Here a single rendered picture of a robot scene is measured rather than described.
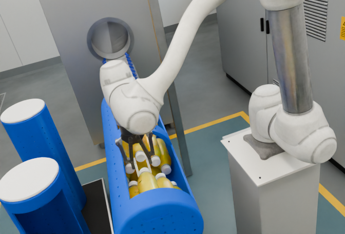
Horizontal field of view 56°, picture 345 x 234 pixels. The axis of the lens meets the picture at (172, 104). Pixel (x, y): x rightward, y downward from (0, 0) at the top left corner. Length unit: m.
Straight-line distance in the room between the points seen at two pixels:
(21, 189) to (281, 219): 1.16
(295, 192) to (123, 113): 0.95
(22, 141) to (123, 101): 1.47
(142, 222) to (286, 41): 0.68
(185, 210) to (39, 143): 1.41
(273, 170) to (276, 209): 0.25
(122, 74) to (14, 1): 5.00
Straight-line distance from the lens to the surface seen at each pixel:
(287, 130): 1.19
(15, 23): 5.98
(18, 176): 1.70
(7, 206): 1.62
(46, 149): 2.30
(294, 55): 1.05
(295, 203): 1.61
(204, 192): 2.71
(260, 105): 1.32
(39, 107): 2.25
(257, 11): 3.14
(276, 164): 1.40
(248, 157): 1.44
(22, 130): 2.22
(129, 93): 0.87
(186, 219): 1.07
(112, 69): 0.98
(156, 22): 2.19
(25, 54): 6.11
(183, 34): 0.96
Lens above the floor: 1.95
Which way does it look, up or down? 30 degrees down
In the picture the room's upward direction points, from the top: 12 degrees counter-clockwise
